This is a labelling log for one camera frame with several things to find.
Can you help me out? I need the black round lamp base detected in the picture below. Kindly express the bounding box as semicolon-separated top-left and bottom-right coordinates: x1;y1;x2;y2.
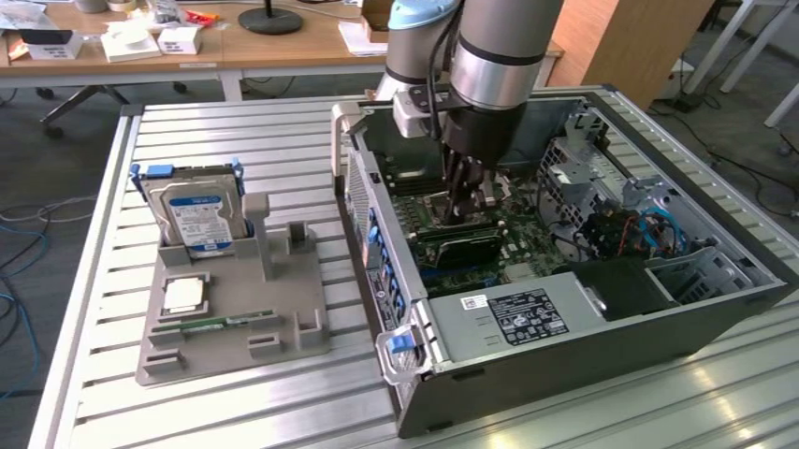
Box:
238;0;306;35

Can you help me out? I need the green motherboard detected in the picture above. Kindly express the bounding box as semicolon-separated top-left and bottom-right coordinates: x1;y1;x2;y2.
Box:
374;156;574;297

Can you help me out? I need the black chair base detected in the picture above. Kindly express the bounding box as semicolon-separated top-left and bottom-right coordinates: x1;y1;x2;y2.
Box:
37;82;189;138

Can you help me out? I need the slanted metal disk bay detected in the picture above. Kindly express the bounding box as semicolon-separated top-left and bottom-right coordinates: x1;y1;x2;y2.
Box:
646;246;754;305

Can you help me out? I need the hard disk with blue bracket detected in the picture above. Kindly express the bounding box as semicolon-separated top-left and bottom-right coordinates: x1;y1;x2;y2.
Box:
127;162;246;259

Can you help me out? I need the open black PC case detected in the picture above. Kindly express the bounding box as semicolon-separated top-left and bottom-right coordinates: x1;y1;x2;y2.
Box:
330;83;792;439

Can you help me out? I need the wooden desk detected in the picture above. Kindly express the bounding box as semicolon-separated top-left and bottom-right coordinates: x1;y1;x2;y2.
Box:
0;0;567;90

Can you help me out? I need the black camera cable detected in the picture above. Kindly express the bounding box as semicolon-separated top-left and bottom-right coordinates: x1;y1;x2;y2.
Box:
427;13;467;141

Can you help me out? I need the small white labelled box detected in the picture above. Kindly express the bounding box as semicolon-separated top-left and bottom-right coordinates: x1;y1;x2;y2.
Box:
158;26;203;56

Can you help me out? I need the white floor cable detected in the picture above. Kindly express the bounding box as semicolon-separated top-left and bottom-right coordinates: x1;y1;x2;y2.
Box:
0;195;95;224

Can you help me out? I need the white box with roll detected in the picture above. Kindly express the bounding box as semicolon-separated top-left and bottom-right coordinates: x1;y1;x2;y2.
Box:
101;22;163;64

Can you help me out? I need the wooden cabinet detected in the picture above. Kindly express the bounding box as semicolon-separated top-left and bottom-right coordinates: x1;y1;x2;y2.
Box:
542;0;717;109

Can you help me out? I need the metal socket cover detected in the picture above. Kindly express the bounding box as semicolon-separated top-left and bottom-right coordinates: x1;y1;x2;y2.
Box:
493;171;523;212

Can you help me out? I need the brown cardboard box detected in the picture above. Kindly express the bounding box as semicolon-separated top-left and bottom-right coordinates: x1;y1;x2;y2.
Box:
361;0;394;32

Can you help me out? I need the white paper stack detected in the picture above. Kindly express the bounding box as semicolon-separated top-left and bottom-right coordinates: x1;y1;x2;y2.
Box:
338;21;390;57

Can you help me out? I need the perforated metal disk bay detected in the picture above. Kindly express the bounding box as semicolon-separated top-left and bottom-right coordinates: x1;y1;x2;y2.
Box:
537;107;633;235

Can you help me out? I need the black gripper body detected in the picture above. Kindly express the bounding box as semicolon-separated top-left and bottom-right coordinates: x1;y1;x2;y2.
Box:
439;103;530;167

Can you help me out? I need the graphics card with metal bracket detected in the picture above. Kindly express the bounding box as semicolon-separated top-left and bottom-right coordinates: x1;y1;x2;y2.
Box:
415;228;506;271

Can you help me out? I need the blue floor cable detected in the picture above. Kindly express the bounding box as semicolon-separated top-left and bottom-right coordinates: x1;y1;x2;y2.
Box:
0;224;50;398

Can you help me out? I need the silver CPU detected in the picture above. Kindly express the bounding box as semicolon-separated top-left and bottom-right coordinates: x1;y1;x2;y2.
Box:
161;280;205;314

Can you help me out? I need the blue wire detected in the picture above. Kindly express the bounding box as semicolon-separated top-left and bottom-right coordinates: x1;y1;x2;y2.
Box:
639;205;693;257

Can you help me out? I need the grey parts rack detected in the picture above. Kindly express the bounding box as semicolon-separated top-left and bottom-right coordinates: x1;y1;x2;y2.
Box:
134;194;333;389

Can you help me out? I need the red wire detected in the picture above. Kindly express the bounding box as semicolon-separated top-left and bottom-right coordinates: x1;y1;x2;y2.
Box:
623;212;651;256

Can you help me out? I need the grey power supply unit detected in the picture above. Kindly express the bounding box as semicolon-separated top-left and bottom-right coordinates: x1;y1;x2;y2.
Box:
427;272;611;365

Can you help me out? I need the CPU socket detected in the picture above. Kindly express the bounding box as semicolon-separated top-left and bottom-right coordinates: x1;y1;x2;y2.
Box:
427;191;477;226

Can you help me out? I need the black wire bundle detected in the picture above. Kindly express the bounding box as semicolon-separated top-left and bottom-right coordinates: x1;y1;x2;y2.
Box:
549;217;605;263

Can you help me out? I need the white box with black top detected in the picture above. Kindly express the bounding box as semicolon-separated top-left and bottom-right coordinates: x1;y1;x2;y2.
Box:
17;28;86;61

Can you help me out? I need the white table leg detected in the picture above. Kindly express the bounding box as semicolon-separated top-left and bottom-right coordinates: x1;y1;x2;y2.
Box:
765;83;799;128

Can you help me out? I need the white table frame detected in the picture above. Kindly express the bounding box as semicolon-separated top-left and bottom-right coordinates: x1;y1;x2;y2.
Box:
683;0;799;94

